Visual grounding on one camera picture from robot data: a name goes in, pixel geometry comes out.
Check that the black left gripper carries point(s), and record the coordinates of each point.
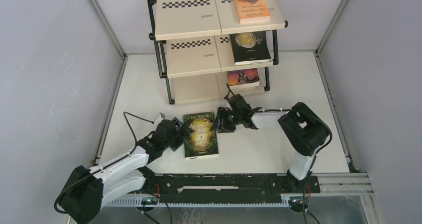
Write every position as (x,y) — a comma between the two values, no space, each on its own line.
(185,131)

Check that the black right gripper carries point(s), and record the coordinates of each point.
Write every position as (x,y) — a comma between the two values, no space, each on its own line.
(217,125)

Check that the green garden cover book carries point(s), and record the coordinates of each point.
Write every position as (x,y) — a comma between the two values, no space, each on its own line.
(202,141)

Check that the Jane Eyre blue book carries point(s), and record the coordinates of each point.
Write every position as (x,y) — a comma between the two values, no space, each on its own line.
(241,79)

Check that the dark black-green book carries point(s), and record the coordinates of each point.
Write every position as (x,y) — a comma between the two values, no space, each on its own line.
(250,48)

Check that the orange paperback book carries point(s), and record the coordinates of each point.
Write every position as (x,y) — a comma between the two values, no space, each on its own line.
(252,11)

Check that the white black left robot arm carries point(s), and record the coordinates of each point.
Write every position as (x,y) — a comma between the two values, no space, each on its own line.
(88,190)

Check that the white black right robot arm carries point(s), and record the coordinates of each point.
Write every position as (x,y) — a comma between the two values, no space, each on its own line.
(306,132)

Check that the cream three-tier shelf rack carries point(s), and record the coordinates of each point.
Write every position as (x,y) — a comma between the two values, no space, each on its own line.
(192,47)

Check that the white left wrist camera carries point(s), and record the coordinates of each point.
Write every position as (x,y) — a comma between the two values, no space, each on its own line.
(159,117)

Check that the black mounting base rail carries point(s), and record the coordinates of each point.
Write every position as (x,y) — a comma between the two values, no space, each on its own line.
(226,189)

